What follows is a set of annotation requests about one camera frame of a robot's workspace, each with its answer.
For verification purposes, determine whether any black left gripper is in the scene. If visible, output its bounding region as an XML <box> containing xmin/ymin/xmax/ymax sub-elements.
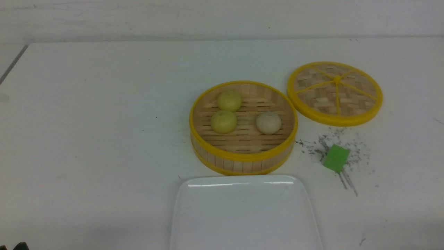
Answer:
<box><xmin>13</xmin><ymin>242</ymin><xmax>28</xmax><ymax>250</ymax></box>

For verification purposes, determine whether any yellow steamed bun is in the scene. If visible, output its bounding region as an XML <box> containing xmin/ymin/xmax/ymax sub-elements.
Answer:
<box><xmin>211</xmin><ymin>110</ymin><xmax>237</xmax><ymax>134</ymax></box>
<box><xmin>217</xmin><ymin>91</ymin><xmax>242</xmax><ymax>112</ymax></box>

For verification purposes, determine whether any white steamed bun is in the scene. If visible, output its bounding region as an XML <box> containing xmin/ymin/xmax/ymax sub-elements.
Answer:
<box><xmin>256</xmin><ymin>111</ymin><xmax>282</xmax><ymax>135</ymax></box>

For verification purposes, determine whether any white rectangular plate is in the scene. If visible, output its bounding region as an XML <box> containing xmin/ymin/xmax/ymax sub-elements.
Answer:
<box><xmin>170</xmin><ymin>175</ymin><xmax>323</xmax><ymax>250</ymax></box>

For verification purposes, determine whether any bamboo steamer basket yellow rim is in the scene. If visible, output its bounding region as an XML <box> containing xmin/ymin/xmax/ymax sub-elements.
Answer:
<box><xmin>189</xmin><ymin>81</ymin><xmax>298</xmax><ymax>175</ymax></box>

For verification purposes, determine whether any green square sticker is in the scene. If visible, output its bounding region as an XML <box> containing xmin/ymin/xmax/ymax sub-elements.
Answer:
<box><xmin>323</xmin><ymin>144</ymin><xmax>350</xmax><ymax>173</ymax></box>

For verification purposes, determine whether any woven bamboo steamer lid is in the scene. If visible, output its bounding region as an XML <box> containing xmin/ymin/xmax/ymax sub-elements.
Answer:
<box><xmin>287</xmin><ymin>61</ymin><xmax>383</xmax><ymax>127</ymax></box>

